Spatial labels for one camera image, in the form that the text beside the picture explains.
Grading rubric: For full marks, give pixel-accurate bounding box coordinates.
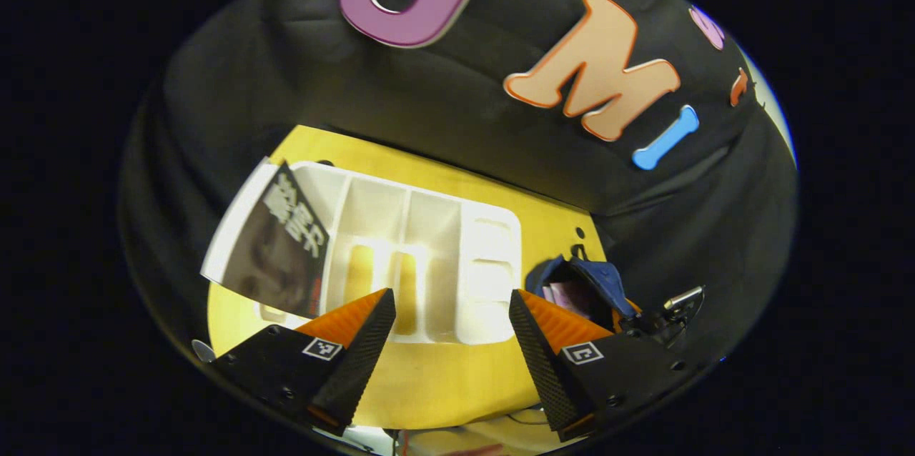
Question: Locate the blue schoolbag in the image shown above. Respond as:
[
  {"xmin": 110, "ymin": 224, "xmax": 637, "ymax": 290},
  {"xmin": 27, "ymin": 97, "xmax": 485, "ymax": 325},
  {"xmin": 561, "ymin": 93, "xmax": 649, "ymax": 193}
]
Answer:
[{"xmin": 525, "ymin": 256, "xmax": 641, "ymax": 332}]

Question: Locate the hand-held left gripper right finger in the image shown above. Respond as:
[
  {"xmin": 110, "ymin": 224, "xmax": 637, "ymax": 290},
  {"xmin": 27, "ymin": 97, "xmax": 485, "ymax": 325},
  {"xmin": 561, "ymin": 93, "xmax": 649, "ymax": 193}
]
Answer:
[{"xmin": 509, "ymin": 289, "xmax": 705, "ymax": 442}]

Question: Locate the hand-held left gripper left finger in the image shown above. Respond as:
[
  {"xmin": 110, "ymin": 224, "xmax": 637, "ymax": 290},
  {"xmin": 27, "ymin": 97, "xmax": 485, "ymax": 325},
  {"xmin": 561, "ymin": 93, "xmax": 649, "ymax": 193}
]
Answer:
[{"xmin": 207, "ymin": 288, "xmax": 397, "ymax": 437}]

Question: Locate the pink purple book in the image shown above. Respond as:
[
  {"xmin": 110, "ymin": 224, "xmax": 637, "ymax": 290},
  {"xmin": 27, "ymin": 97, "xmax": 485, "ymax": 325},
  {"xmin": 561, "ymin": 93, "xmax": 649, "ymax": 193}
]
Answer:
[{"xmin": 543, "ymin": 281, "xmax": 591, "ymax": 315}]

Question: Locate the black and white face book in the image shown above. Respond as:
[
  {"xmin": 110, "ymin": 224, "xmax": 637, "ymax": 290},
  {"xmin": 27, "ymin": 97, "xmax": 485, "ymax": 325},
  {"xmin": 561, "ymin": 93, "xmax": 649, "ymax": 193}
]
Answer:
[{"xmin": 200, "ymin": 159, "xmax": 331, "ymax": 319}]

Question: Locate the white bookshelf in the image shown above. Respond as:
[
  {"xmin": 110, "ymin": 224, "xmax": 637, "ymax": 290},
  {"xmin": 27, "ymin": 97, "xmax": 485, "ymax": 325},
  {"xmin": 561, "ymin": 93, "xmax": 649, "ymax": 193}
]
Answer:
[{"xmin": 254, "ymin": 161, "xmax": 523, "ymax": 345}]

